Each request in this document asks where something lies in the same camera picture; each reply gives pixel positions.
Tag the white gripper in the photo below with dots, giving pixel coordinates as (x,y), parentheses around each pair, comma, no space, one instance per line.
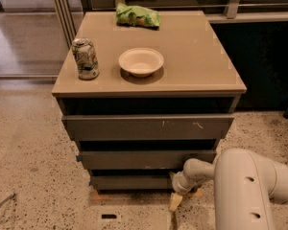
(180,186)

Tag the grey bottom drawer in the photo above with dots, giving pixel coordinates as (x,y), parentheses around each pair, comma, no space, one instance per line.
(131,182)

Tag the grey drawer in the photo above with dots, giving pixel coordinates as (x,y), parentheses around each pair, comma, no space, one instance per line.
(147,127)
(131,182)
(141,159)

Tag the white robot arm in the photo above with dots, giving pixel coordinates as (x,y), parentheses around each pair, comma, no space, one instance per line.
(245,185)

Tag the grey middle drawer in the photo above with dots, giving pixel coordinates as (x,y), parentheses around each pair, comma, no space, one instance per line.
(141,159)

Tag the grey drawer cabinet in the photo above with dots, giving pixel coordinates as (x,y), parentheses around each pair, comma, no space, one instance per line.
(197,78)

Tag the grey top drawer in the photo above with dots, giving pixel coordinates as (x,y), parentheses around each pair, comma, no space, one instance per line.
(147,127)

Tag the white paper bowl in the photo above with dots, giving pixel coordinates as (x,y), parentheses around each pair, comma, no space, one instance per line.
(141,62)

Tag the crumpled drink can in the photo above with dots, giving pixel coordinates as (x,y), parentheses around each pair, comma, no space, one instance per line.
(86,59)

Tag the green chip bag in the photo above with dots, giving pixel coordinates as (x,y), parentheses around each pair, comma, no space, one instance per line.
(137,16)

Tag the metal window frame post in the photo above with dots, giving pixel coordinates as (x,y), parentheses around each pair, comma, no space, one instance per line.
(66,20)

